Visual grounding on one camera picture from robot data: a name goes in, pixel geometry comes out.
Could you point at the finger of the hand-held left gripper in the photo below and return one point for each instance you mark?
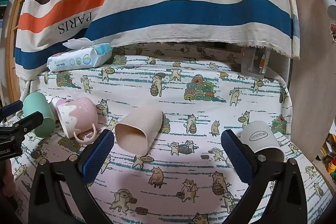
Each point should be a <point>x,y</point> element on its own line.
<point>26,121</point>
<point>11,108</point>

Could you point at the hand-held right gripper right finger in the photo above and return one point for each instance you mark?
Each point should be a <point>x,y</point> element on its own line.
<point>236,158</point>

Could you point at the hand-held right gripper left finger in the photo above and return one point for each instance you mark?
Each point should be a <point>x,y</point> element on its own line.
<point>96,157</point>

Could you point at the green cup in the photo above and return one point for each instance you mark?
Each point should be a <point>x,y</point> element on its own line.
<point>39,107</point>

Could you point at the beige cup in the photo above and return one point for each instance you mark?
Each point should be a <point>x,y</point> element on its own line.
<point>141,121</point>

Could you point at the cat printed bed sheet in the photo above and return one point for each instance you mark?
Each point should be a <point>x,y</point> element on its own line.
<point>183,161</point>

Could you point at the baby wipes pack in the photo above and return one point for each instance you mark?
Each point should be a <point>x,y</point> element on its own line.
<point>76,60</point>

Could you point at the clear plastic container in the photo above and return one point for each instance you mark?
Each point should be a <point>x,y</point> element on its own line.
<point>252,66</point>

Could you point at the colourful toys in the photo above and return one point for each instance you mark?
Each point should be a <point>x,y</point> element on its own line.
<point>330,158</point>

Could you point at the wooden board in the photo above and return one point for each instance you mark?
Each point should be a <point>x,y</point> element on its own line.
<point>309,69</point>

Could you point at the cartoon sticker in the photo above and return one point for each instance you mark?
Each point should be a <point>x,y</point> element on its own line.
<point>332,29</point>

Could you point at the wooden door frame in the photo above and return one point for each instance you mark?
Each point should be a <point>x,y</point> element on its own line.
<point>11,43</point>

